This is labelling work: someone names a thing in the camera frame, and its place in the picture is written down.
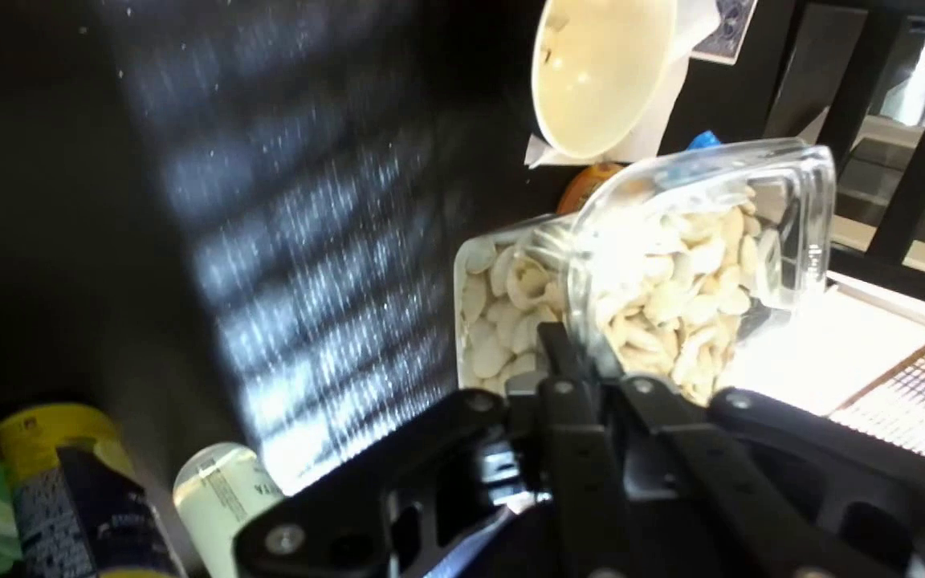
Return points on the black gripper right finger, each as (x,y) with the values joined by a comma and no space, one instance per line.
(763,502)

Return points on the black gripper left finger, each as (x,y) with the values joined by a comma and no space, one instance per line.
(575,469)

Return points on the cream ceramic bowl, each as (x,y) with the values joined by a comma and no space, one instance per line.
(602,75)

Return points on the small pale green bottle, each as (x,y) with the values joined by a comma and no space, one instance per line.
(222,498)

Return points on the small blue item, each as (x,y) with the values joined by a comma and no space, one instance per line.
(703,139)

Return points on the white paper napkin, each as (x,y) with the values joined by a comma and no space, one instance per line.
(689,65)

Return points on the yellow liquid plastic bottle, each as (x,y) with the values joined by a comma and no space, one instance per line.
(77,492)

